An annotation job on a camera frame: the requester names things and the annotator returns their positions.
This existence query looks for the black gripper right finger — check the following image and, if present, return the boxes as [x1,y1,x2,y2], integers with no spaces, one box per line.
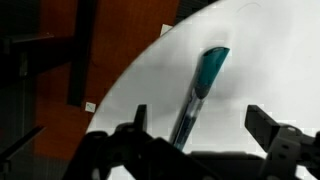
[244,104,320,180]

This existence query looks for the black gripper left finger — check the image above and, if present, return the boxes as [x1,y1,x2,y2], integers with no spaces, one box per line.
[63,104,214,180]

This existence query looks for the teal marker pen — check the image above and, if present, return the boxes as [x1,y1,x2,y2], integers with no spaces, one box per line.
[169,46,231,153]

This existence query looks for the small white paper tag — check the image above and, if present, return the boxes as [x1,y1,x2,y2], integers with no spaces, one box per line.
[159,23,174,37]
[84,101,97,113]

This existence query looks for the black stand leg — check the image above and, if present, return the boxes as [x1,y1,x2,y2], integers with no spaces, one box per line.
[67,0,98,108]

